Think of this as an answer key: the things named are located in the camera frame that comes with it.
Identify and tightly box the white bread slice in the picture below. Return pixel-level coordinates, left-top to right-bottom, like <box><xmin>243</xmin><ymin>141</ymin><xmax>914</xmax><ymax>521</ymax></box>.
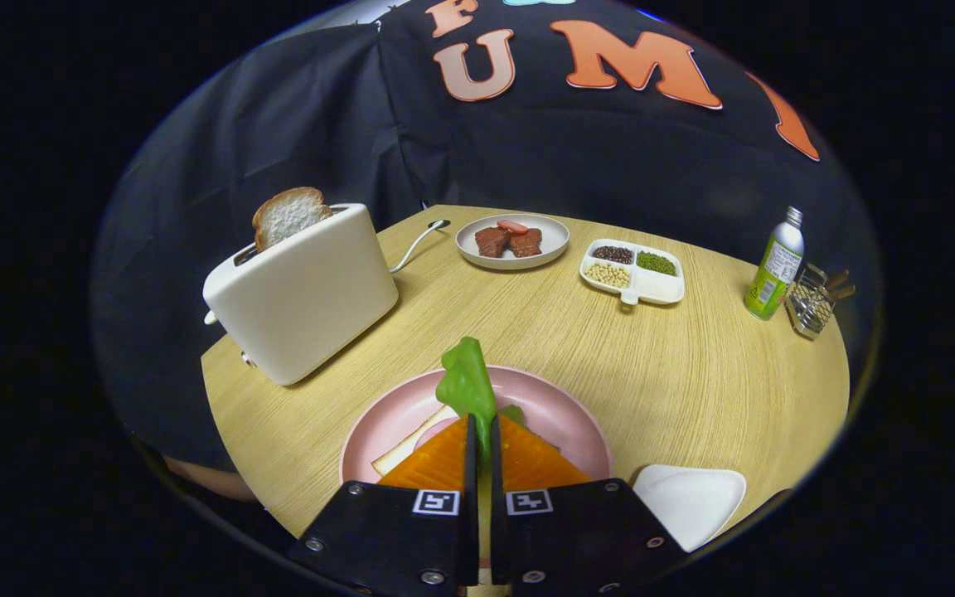
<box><xmin>371</xmin><ymin>404</ymin><xmax>458</xmax><ymax>476</ymax></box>

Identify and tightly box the small wire basket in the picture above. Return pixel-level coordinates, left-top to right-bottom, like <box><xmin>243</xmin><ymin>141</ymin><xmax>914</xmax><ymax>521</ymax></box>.
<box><xmin>784</xmin><ymin>264</ymin><xmax>856</xmax><ymax>341</ymax></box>

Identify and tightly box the green lettuce leaf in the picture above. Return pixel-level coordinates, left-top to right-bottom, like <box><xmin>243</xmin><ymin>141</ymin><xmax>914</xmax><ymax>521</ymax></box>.
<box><xmin>435</xmin><ymin>337</ymin><xmax>528</xmax><ymax>465</ymax></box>

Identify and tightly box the pink plate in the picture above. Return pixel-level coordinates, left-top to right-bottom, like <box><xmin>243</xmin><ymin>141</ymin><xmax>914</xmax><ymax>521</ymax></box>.
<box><xmin>339</xmin><ymin>365</ymin><xmax>613</xmax><ymax>498</ymax></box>

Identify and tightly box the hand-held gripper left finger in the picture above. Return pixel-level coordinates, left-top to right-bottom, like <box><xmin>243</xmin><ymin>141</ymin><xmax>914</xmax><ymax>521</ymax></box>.
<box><xmin>288</xmin><ymin>415</ymin><xmax>479</xmax><ymax>597</ymax></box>

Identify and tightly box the white toaster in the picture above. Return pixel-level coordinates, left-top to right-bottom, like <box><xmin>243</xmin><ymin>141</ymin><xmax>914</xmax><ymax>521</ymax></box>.
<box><xmin>202</xmin><ymin>203</ymin><xmax>400</xmax><ymax>386</ymax></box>

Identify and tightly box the white toaster cable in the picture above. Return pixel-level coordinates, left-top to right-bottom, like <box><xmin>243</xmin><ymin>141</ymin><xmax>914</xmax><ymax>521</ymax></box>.
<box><xmin>389</xmin><ymin>219</ymin><xmax>451</xmax><ymax>274</ymax></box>

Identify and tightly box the pile of yellow soybeans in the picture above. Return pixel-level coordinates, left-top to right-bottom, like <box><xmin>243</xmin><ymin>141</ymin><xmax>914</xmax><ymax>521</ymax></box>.
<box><xmin>584</xmin><ymin>262</ymin><xmax>632</xmax><ymax>289</ymax></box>

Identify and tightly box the white square dish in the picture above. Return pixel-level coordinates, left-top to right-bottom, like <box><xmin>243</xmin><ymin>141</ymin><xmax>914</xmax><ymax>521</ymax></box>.
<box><xmin>633</xmin><ymin>464</ymin><xmax>748</xmax><ymax>552</ymax></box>

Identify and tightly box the black backdrop cloth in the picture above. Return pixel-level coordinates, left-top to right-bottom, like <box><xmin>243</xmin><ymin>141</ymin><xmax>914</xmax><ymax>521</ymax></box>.
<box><xmin>92</xmin><ymin>0</ymin><xmax>880</xmax><ymax>473</ymax></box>

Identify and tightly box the white divided dish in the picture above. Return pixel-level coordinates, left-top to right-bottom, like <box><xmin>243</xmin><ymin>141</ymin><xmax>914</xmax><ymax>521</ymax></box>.
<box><xmin>579</xmin><ymin>239</ymin><xmax>686</xmax><ymax>307</ymax></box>

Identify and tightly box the toasted bread slice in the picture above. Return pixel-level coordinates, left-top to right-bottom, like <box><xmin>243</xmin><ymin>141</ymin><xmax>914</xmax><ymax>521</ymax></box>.
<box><xmin>252</xmin><ymin>187</ymin><xmax>334</xmax><ymax>252</ymax></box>

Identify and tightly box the round grey plate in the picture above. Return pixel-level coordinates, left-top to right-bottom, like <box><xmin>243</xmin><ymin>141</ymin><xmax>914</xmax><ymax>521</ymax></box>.
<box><xmin>455</xmin><ymin>214</ymin><xmax>570</xmax><ymax>271</ymax></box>

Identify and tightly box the green label metal bottle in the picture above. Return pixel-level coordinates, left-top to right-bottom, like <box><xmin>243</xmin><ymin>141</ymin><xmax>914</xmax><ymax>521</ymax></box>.
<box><xmin>744</xmin><ymin>206</ymin><xmax>806</xmax><ymax>321</ymax></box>

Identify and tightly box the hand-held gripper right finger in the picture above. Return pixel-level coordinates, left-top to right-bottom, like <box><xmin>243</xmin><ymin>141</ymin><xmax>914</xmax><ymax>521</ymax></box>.
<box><xmin>490</xmin><ymin>415</ymin><xmax>688</xmax><ymax>597</ymax></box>

